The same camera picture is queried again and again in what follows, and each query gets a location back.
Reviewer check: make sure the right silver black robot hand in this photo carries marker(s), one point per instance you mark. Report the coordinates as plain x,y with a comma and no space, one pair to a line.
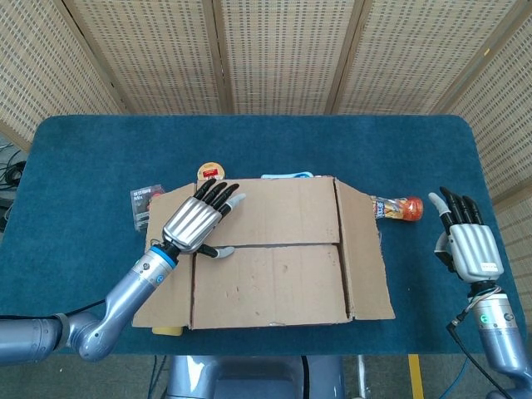
478,253

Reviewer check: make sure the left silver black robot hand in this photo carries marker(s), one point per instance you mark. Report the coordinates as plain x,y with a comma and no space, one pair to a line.
191,224

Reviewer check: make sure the brown cardboard box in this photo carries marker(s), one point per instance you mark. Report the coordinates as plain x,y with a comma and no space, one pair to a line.
270,282

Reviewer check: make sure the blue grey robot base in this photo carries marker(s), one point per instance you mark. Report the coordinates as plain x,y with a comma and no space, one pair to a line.
249,378

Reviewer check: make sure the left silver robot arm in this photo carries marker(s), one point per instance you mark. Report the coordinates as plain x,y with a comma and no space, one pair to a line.
124,295

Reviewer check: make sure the clear box with red capsules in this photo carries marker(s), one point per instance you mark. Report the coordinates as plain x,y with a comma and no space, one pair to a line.
141,203

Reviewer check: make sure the round yellow tin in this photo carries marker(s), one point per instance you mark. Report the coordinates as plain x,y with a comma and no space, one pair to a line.
212,171

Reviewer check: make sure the orange drink bottle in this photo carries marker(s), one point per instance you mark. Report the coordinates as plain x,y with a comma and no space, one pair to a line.
403,209

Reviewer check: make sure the blue white packet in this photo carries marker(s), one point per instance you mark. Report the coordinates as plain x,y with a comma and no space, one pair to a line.
287,175

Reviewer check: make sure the yellow sponge block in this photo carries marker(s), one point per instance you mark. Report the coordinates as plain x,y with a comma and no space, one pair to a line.
166,331

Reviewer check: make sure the blue carpet table cover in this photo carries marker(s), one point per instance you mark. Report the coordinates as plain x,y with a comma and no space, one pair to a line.
104,145

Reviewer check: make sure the metal table leg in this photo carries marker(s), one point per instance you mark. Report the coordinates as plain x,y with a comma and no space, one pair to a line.
362,374

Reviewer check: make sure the wooden rattan folding screen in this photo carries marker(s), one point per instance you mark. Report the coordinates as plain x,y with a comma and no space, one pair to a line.
282,54

